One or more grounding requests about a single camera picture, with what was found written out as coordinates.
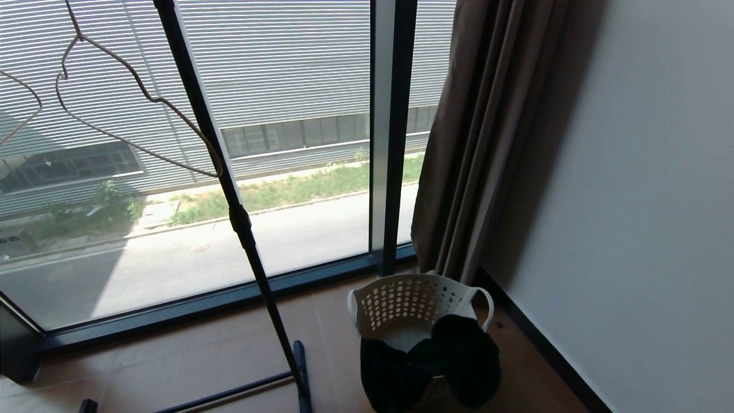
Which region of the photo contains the black clothes rack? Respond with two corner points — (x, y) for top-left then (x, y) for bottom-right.
(79, 0), (314, 413)

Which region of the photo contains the window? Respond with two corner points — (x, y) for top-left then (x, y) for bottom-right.
(0, 0), (458, 384)

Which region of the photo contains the white laundry basket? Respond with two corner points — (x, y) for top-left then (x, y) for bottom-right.
(347, 272), (495, 413)

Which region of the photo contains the pink clothes hanger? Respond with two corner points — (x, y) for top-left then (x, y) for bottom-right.
(56, 0), (224, 178)
(0, 70), (44, 147)

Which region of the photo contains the brown curtain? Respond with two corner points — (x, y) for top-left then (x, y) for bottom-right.
(411, 0), (608, 287)

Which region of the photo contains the heap of clothes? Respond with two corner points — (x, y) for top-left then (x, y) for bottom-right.
(360, 314), (501, 413)

